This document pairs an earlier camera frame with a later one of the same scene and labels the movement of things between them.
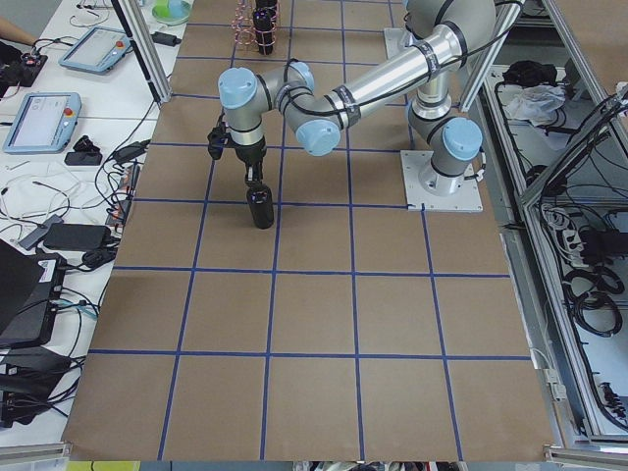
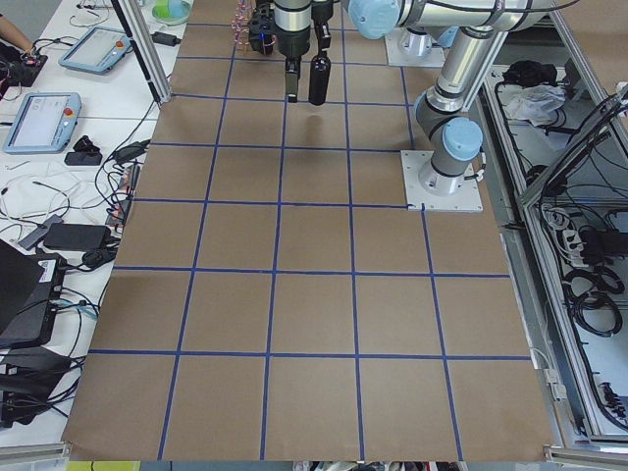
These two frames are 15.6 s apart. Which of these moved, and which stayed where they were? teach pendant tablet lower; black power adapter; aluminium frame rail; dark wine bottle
Moved: dark wine bottle
Stayed: aluminium frame rail; black power adapter; teach pendant tablet lower
